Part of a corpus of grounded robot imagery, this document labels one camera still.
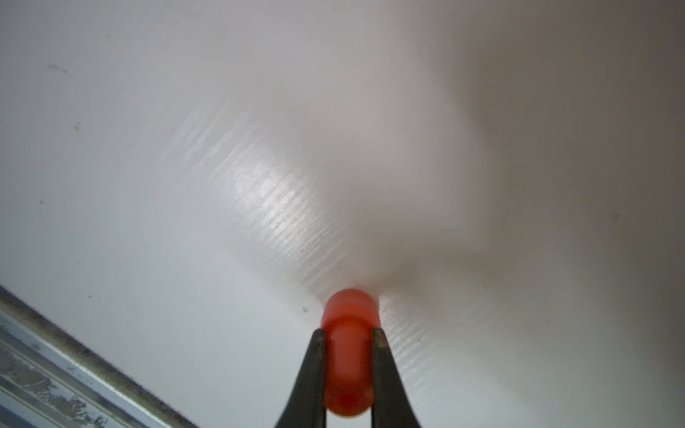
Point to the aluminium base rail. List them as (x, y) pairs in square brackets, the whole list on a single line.
[(49, 379)]

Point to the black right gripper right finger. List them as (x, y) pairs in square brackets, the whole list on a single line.
[(391, 408)]

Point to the red stamp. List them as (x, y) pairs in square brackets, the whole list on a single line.
[(348, 320)]

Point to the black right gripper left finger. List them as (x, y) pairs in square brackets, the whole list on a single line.
[(305, 407)]

